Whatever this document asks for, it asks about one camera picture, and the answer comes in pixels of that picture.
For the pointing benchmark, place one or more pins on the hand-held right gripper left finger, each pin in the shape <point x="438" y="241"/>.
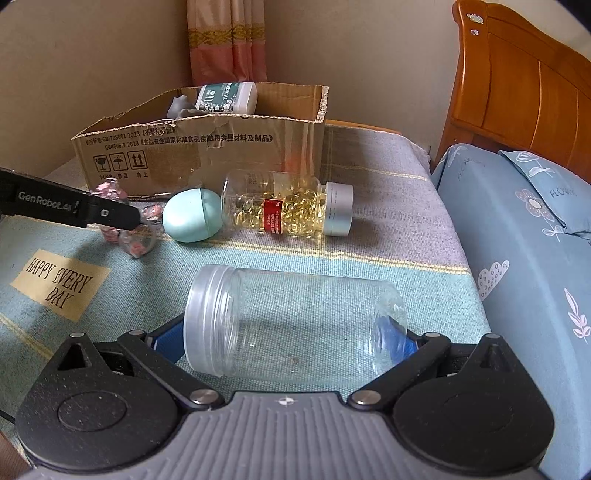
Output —
<point x="168" y="341"/>

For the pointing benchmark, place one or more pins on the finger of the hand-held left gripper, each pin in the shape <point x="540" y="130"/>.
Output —
<point x="113" y="214"/>

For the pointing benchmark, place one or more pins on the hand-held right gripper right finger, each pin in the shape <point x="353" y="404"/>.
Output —
<point x="425" y="350"/>

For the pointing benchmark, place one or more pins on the cardboard box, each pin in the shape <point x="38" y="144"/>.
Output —
<point x="184" y="147"/>

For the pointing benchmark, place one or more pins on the clear plastic jar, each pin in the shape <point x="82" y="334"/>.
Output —
<point x="277" y="318"/>

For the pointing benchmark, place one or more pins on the grey elephant toy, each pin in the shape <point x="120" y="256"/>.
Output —
<point x="180" y="108"/>

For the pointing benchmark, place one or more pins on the white pill bottle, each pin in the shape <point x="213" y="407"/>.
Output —
<point x="226" y="98"/>

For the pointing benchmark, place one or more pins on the teal egg-shaped container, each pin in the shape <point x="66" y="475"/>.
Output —
<point x="191" y="214"/>

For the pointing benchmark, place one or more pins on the checked teal grey tablecloth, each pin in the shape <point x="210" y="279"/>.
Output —
<point x="369" y="258"/>

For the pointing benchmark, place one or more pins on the clear bottle of yellow capsules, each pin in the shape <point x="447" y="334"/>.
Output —
<point x="277" y="207"/>

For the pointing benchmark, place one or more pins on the blue floral pillow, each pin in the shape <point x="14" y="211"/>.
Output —
<point x="549" y="194"/>

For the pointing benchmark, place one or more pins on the pink curtain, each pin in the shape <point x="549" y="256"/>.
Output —
<point x="226" y="41"/>

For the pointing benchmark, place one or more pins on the wooden headboard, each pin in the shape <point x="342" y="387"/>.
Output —
<point x="517" y="83"/>

